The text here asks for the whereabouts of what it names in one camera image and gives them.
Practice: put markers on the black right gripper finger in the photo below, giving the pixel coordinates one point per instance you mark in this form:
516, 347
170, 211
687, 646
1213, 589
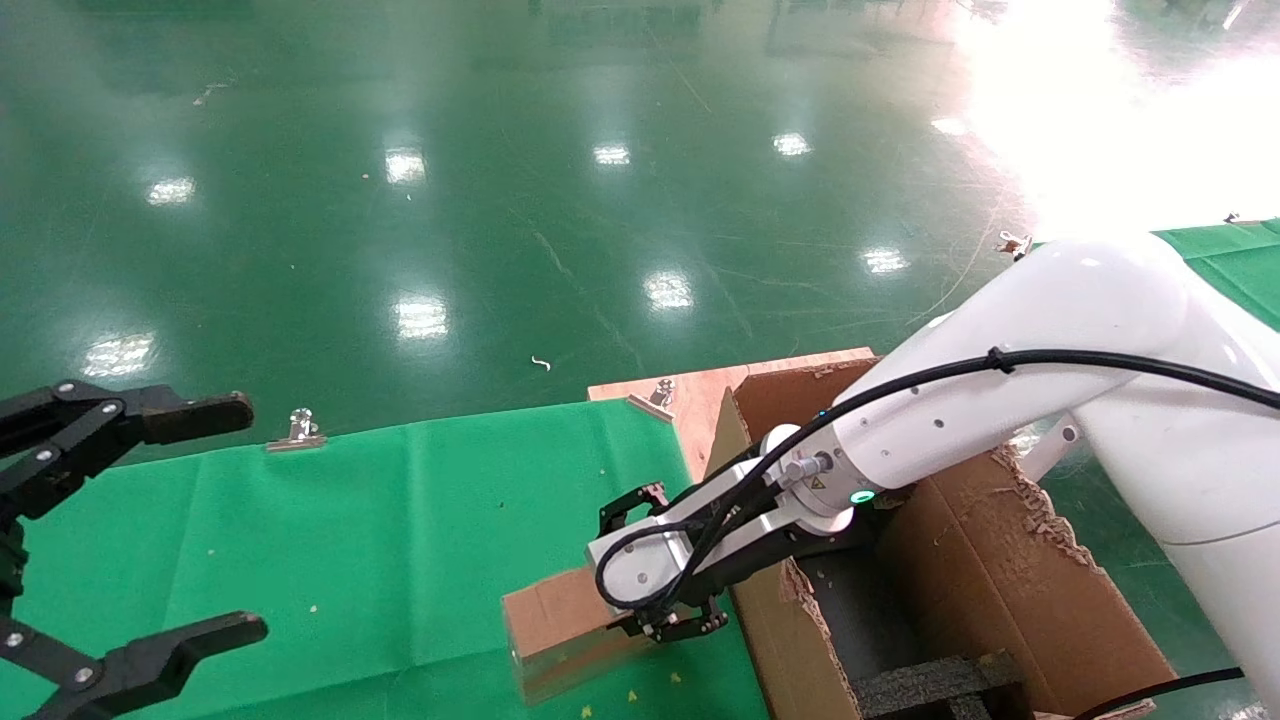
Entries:
670, 627
635, 505

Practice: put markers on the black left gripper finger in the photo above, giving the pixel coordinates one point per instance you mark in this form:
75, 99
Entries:
120, 415
150, 660

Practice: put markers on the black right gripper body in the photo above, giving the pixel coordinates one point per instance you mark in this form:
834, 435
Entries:
780, 545

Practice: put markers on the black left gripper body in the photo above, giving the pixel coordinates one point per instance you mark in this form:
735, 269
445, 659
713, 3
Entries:
10, 565

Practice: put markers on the small brown cardboard box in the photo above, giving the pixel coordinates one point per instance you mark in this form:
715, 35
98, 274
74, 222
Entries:
560, 640

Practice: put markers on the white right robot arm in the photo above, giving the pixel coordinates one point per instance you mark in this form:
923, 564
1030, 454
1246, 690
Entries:
1050, 320

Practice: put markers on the large open cardboard carton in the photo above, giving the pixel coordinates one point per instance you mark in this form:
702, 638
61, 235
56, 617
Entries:
980, 560

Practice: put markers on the silver metal clip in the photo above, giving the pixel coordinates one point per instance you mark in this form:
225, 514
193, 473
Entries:
1015, 244
658, 396
1240, 218
297, 432

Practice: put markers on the black foam block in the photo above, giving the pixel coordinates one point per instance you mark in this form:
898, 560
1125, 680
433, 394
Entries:
940, 688

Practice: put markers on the green table cloth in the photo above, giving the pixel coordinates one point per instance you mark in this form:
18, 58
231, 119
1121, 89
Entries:
1240, 265
350, 560

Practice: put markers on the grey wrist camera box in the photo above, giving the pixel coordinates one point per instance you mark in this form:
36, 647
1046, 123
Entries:
640, 565

